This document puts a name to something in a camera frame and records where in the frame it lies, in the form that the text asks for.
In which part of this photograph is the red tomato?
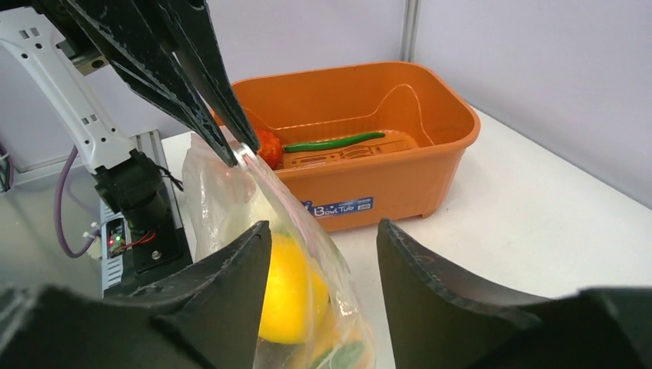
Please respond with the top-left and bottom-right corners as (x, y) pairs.
(255, 129), (284, 170)

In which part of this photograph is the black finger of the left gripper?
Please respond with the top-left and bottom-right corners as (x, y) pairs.
(64, 1), (238, 167)

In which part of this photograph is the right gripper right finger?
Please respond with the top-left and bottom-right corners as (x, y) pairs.
(377, 219), (542, 368)

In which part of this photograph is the clear zip top bag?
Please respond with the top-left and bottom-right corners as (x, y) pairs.
(182, 135), (376, 368)

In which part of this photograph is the yellow lemon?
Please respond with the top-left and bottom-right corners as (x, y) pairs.
(258, 233), (330, 344)

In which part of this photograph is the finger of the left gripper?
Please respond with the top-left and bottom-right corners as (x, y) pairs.
(158, 0), (260, 151)

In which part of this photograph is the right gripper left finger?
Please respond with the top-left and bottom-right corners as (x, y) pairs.
(101, 221), (271, 368)

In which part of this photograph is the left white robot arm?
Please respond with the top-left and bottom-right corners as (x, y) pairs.
(1, 1), (260, 232)

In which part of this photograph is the green lime fruit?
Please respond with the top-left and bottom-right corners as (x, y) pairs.
(309, 341), (365, 369)

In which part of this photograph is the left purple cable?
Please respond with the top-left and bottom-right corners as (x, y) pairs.
(54, 146), (103, 259)

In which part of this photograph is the orange plastic basket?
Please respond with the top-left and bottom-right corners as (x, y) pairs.
(232, 61), (481, 231)

